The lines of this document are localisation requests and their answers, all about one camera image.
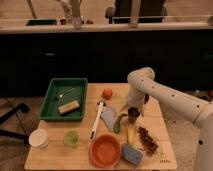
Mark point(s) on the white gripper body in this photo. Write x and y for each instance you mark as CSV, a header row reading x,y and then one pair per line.
x,y
135,98

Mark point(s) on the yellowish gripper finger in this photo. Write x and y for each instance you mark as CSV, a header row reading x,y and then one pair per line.
x,y
124,107
141,109

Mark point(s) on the dark grey cup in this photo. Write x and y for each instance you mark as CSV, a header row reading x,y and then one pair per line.
x,y
133,114

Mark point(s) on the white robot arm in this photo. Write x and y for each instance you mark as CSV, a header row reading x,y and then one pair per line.
x,y
197,111

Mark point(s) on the dark maroon bowl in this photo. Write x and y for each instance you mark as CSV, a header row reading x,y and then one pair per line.
x,y
146,99

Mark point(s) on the grey blue cloth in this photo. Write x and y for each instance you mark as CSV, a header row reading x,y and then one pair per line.
x,y
108,117

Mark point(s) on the green cucumber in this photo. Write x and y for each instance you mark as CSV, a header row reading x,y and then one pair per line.
x,y
117,123

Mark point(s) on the yellow banana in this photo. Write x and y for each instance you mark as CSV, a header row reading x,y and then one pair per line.
x,y
130,132

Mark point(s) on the orange fruit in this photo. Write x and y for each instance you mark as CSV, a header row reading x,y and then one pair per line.
x,y
107,93

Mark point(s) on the brown grape bunch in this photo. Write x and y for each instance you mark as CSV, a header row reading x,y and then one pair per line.
x,y
147,141

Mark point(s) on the blue sponge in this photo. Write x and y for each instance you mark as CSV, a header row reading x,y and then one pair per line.
x,y
131,155

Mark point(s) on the orange bowl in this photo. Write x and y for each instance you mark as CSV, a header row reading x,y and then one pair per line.
x,y
105,151

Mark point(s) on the wooden block brush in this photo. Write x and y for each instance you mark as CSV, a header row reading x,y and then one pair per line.
x,y
63,109

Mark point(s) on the green plastic tray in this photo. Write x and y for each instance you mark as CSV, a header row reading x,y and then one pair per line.
x,y
49,110

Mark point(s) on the light green cup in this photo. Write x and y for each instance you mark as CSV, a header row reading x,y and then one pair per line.
x,y
71,139

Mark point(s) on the metal spoon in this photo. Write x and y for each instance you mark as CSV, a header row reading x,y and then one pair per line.
x,y
60,96

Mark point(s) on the dark chair in background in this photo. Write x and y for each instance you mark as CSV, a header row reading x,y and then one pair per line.
x,y
150,11

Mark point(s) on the white cup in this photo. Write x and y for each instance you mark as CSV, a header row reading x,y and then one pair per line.
x,y
39,138

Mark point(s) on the black office chair base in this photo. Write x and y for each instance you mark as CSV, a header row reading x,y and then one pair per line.
x,y
9,123

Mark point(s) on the green tray on counter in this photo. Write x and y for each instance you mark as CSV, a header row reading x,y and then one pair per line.
x,y
41,22

